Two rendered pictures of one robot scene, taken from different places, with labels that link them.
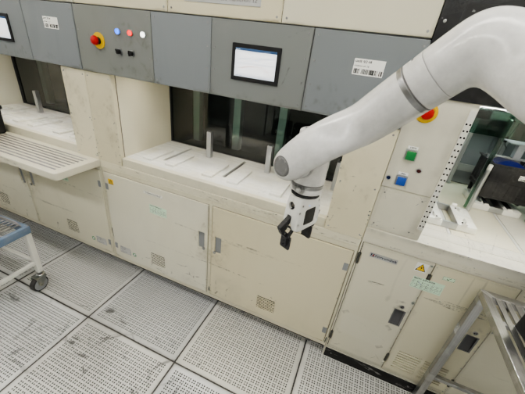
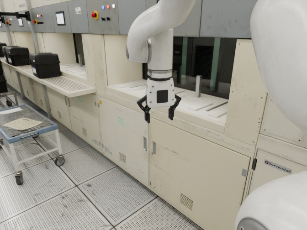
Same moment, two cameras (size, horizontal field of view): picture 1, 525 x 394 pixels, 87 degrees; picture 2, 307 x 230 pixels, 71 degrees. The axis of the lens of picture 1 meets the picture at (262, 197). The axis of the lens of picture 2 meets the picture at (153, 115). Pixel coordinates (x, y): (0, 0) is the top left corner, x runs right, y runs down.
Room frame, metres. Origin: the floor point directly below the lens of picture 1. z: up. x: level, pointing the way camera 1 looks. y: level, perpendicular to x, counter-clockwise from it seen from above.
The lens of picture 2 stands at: (-0.01, -0.44, 1.32)
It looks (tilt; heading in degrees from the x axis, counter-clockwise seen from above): 22 degrees down; 28
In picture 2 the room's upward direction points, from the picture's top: straight up
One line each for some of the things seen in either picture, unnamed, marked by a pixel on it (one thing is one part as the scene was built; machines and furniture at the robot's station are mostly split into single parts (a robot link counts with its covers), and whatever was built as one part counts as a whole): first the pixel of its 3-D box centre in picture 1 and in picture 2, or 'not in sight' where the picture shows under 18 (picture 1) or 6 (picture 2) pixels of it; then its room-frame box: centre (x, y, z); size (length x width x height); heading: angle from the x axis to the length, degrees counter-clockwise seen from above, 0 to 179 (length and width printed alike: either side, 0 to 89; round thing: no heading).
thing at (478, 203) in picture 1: (490, 201); not in sight; (1.39, -1.23, 0.89); 0.22 x 0.21 x 0.04; 161
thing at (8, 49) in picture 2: not in sight; (18, 55); (2.02, 3.01, 0.93); 0.30 x 0.28 x 0.26; 74
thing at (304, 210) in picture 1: (302, 206); (159, 90); (0.65, -0.11, 1.12); 0.10 x 0.07 x 0.11; 137
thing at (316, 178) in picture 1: (312, 155); (158, 48); (0.65, -0.11, 1.26); 0.09 x 0.08 x 0.13; 137
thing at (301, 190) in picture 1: (305, 185); (159, 72); (0.65, -0.11, 1.18); 0.09 x 0.08 x 0.03; 137
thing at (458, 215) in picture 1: (445, 213); not in sight; (1.18, -0.87, 0.89); 0.22 x 0.21 x 0.04; 161
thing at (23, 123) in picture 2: not in sight; (22, 122); (1.08, 1.58, 0.47); 0.31 x 0.23 x 0.02; 93
